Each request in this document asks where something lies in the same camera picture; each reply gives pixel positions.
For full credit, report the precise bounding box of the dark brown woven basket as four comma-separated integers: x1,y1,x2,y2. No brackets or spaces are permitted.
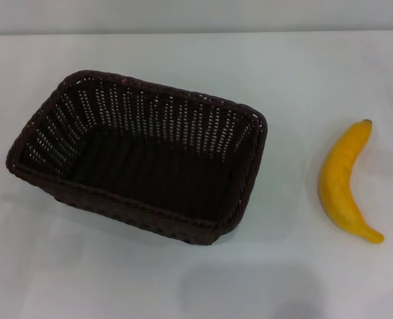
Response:
6,69,269,247

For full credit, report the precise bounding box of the yellow banana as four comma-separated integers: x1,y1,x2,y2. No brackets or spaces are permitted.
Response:
319,118,385,245

